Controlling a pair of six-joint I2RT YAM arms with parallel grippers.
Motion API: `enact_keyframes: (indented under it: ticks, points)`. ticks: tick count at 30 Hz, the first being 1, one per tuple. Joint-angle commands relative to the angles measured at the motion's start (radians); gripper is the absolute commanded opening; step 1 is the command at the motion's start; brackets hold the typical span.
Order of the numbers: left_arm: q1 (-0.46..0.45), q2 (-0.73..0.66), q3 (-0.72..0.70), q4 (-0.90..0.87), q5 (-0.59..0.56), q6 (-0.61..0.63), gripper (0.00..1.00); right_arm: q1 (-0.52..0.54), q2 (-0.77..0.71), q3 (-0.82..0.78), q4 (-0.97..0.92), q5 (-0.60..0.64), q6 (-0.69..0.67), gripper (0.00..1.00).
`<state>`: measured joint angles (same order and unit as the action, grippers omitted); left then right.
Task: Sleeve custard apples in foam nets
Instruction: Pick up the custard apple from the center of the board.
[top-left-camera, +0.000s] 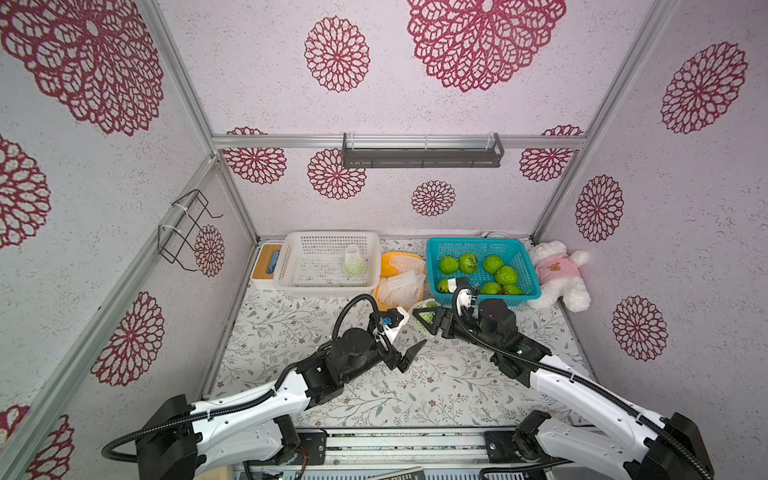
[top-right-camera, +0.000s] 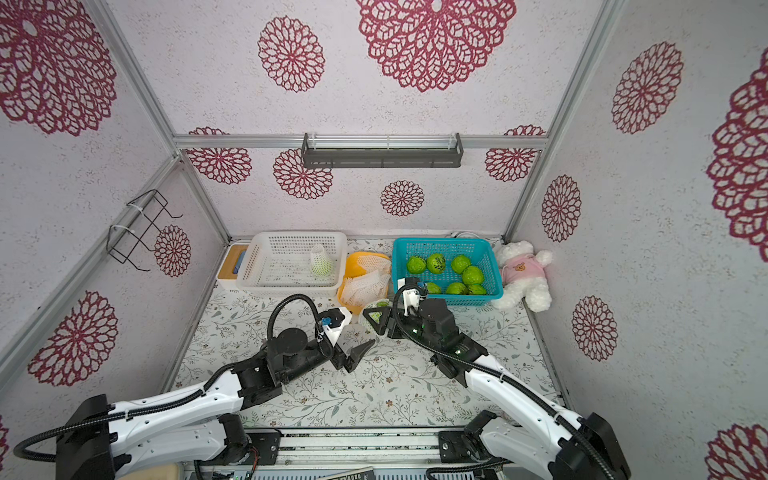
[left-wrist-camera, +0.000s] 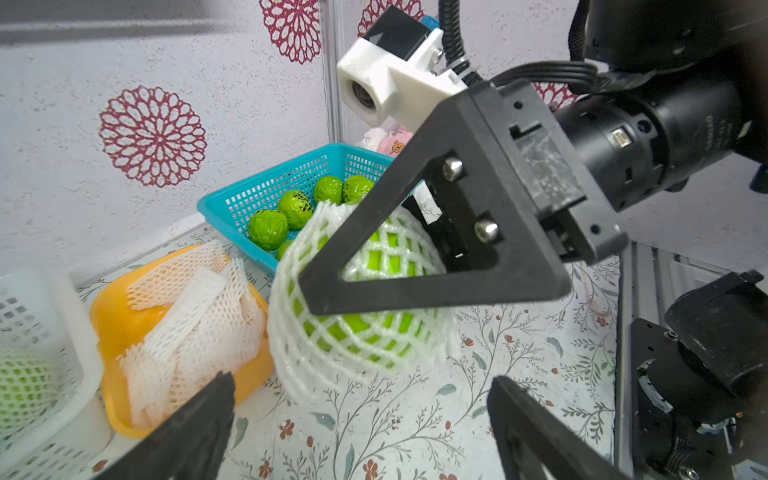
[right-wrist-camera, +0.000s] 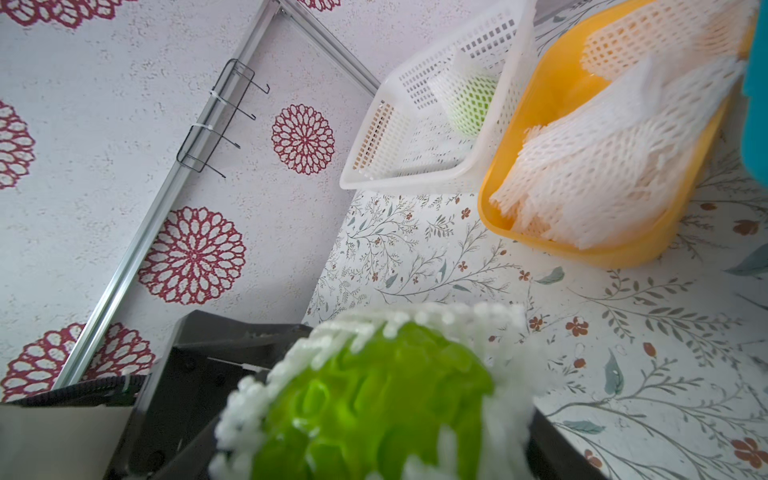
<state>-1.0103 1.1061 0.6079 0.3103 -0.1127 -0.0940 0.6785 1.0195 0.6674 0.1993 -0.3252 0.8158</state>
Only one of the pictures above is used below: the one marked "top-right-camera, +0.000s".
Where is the white foam net sleeve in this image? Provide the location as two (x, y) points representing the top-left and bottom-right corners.
(361, 299), (391, 333)
(310, 244), (334, 278)

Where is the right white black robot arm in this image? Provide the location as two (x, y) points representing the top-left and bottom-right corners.
(363, 285), (631, 479)

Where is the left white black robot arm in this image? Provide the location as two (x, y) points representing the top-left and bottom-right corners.
(13, 294), (375, 479)

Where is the pile of white foam nets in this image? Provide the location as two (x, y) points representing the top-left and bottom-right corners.
(341, 256), (392, 310)

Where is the teal plastic basket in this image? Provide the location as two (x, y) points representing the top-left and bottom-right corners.
(391, 237), (504, 307)

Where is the yellow plastic tray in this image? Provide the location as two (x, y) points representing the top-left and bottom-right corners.
(335, 250), (392, 317)

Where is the white plastic basket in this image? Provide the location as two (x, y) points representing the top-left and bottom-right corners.
(236, 231), (348, 297)

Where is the white box wooden lid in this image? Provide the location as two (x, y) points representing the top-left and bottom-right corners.
(216, 243), (248, 291)

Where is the white teddy bear pink shirt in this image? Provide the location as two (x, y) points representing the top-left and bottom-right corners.
(490, 241), (553, 313)

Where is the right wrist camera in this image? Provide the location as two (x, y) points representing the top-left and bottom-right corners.
(397, 276), (428, 317)

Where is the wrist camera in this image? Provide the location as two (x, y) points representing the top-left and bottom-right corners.
(397, 276), (428, 317)
(320, 307), (352, 347)

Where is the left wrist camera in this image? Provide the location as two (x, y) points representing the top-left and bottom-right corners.
(320, 307), (352, 347)

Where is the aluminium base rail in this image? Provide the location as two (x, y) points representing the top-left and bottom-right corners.
(201, 427), (494, 479)

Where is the black wire wall rack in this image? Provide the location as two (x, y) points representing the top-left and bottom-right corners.
(105, 189), (183, 273)

